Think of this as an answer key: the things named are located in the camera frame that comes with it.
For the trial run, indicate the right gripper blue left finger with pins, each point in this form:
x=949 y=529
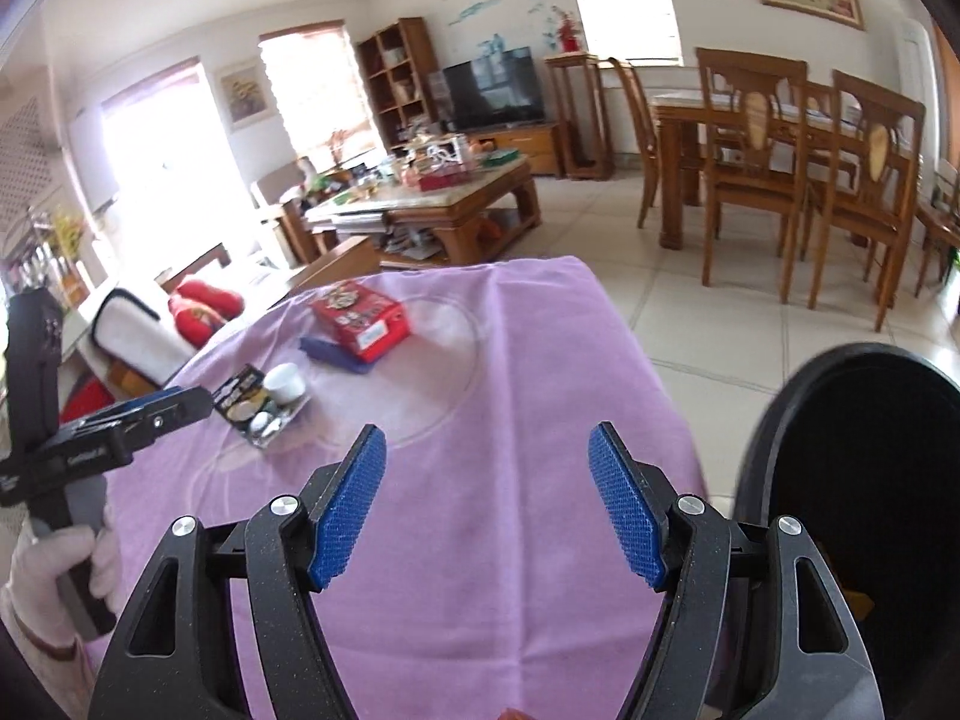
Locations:
x=174 y=654

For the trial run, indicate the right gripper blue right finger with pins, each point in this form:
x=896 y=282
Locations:
x=756 y=606

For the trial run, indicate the dark blue wrapper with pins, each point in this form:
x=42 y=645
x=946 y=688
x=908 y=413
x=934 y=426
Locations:
x=320 y=350

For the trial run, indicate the red cigarette box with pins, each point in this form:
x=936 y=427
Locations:
x=360 y=319

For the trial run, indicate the black trash bin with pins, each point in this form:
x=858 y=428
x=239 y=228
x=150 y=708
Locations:
x=861 y=446

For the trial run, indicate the white gloved left hand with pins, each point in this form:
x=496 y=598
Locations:
x=31 y=596

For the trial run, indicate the wooden sofa with cushions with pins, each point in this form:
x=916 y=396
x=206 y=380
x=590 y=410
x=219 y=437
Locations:
x=131 y=338

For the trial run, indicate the red cushion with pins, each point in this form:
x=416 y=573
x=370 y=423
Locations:
x=200 y=309

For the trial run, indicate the purple tablecloth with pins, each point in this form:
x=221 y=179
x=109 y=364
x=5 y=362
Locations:
x=487 y=576

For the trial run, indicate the small framed flower painting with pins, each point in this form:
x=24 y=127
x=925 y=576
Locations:
x=245 y=94

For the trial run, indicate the wooden coffee table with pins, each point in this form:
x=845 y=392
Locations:
x=473 y=223

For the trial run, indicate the wooden chair by window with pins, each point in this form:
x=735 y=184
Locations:
x=939 y=218

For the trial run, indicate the wooden dining chair front right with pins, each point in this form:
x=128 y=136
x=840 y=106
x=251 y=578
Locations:
x=871 y=189

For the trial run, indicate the wooden dining chair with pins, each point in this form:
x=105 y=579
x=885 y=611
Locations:
x=645 y=133
x=771 y=178
x=871 y=189

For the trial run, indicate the tall wooden plant stand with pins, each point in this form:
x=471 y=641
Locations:
x=581 y=115

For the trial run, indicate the wooden bookshelf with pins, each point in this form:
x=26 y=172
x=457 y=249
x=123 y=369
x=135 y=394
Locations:
x=397 y=64

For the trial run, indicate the wooden dining table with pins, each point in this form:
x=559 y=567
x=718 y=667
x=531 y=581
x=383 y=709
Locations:
x=689 y=127

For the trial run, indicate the wooden tv cabinet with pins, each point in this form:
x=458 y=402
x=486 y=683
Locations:
x=538 y=143

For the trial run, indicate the wooden dining chair front left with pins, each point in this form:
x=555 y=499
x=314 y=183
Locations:
x=771 y=178

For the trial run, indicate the wooden dining chair far side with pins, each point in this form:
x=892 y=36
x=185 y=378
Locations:
x=645 y=133

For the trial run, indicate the black flat television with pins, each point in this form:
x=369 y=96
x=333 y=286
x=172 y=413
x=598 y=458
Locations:
x=495 y=90

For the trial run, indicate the white standing air conditioner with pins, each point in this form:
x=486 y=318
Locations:
x=918 y=82

